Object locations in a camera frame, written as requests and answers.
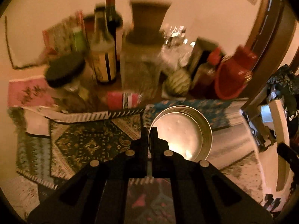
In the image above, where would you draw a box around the green custard apple fruit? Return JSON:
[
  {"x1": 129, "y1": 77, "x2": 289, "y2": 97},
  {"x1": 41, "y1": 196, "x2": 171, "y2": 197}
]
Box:
[{"x1": 165, "y1": 68, "x2": 192, "y2": 97}]

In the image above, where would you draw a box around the dark red wine bottle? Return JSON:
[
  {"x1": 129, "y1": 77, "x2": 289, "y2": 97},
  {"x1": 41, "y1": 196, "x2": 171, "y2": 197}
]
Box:
[{"x1": 106, "y1": 0, "x2": 123, "y2": 73}]

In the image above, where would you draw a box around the round silver metal tin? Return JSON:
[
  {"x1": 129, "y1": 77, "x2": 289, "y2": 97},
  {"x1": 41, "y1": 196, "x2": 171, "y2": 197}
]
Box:
[{"x1": 149, "y1": 105, "x2": 213, "y2": 162}]

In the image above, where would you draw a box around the patchwork patterned tablecloth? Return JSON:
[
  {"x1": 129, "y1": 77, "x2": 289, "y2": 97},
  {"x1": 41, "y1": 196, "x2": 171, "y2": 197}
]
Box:
[{"x1": 7, "y1": 97, "x2": 265, "y2": 224}]

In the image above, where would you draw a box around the red cigarette pack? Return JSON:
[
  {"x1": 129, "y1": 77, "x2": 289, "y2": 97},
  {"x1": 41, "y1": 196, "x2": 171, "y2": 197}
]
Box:
[{"x1": 107, "y1": 91, "x2": 141, "y2": 111}]

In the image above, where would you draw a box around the red thermos jug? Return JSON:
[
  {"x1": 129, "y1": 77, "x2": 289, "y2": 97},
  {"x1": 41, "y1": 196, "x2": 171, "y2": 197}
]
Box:
[{"x1": 214, "y1": 45, "x2": 258, "y2": 100}]

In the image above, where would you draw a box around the large clear glass jar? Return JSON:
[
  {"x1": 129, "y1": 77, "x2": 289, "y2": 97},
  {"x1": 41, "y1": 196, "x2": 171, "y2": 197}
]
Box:
[{"x1": 120, "y1": 40, "x2": 164, "y2": 101}]

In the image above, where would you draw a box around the pink embroidered cloth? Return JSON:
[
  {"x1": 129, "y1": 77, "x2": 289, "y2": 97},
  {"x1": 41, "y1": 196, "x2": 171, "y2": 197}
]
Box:
[{"x1": 8, "y1": 75, "x2": 54, "y2": 107}]

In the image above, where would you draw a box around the clear liquor bottle yellow label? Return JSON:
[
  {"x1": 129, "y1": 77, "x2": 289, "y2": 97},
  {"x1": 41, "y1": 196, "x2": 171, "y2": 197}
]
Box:
[{"x1": 90, "y1": 5, "x2": 117, "y2": 84}]

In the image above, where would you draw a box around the black lid glass jar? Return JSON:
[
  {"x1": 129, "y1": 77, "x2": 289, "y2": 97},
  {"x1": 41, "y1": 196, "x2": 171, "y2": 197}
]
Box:
[{"x1": 45, "y1": 52, "x2": 89, "y2": 104}]

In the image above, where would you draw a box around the patterned decorative box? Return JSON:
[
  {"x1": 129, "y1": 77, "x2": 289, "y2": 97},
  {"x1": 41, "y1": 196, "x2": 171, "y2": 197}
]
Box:
[{"x1": 42, "y1": 10, "x2": 86, "y2": 55}]

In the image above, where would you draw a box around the brown ceramic vase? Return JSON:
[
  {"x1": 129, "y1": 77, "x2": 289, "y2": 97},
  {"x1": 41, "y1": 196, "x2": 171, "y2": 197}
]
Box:
[{"x1": 126, "y1": 0, "x2": 172, "y2": 46}]

